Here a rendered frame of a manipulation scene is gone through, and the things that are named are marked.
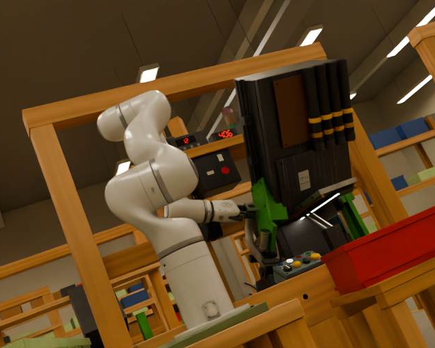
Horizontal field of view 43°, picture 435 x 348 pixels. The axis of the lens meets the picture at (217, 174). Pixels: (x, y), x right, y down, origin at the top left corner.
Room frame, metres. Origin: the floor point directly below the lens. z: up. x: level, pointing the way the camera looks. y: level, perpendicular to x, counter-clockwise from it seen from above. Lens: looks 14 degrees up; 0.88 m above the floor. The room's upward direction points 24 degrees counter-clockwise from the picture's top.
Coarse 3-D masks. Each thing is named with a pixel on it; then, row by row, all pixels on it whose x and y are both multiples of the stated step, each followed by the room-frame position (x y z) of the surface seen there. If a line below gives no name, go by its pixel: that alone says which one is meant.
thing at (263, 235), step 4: (260, 232) 1.93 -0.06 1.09; (264, 232) 1.92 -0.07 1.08; (268, 232) 1.93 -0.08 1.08; (260, 236) 1.94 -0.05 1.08; (264, 236) 1.93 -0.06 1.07; (268, 236) 1.93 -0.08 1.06; (260, 240) 1.95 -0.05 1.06; (264, 240) 1.94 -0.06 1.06; (268, 240) 1.94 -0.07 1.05; (260, 244) 1.95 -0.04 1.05; (264, 244) 1.95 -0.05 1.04; (268, 244) 1.96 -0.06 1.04; (260, 248) 1.96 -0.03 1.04; (264, 248) 1.95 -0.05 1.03; (268, 248) 1.96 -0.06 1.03
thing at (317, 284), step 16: (304, 272) 1.71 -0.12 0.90; (320, 272) 1.72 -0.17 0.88; (272, 288) 1.65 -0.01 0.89; (288, 288) 1.67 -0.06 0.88; (304, 288) 1.69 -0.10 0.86; (320, 288) 1.71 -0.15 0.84; (240, 304) 1.61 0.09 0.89; (272, 304) 1.65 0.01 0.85; (304, 304) 1.68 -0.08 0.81; (320, 304) 1.70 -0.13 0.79; (304, 320) 1.68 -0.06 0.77; (320, 320) 1.69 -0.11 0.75; (160, 336) 1.51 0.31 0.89
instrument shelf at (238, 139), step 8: (240, 136) 2.25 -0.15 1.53; (208, 144) 2.18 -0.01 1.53; (216, 144) 2.20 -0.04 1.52; (224, 144) 2.21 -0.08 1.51; (232, 144) 2.23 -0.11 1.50; (240, 144) 2.26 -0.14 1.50; (184, 152) 2.14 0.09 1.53; (192, 152) 2.15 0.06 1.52; (200, 152) 2.17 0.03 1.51; (208, 152) 2.18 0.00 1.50; (232, 152) 2.32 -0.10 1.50; (240, 152) 2.38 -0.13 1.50
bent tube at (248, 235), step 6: (246, 204) 2.03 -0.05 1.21; (252, 204) 2.04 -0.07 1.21; (252, 210) 2.01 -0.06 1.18; (258, 210) 2.02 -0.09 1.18; (246, 222) 2.05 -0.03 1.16; (252, 222) 2.06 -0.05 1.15; (246, 228) 2.06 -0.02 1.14; (252, 228) 2.07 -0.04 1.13; (246, 234) 2.07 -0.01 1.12; (252, 234) 2.08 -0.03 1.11; (246, 240) 2.07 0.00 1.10; (252, 240) 2.07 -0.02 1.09; (252, 246) 2.05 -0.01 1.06; (252, 252) 2.03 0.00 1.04; (258, 252) 2.01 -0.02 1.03; (258, 258) 1.99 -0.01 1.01; (264, 258) 1.97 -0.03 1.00
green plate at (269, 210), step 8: (256, 184) 2.01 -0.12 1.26; (264, 184) 1.96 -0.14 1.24; (256, 192) 2.02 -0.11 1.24; (264, 192) 1.96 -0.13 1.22; (256, 200) 2.03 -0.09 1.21; (264, 200) 1.96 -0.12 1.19; (272, 200) 1.98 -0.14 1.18; (264, 208) 1.97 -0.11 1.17; (272, 208) 1.97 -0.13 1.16; (280, 208) 1.98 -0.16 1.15; (256, 216) 2.05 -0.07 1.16; (264, 216) 1.98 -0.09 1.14; (272, 216) 1.97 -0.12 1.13; (280, 216) 1.98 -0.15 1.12; (264, 224) 1.99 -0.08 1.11
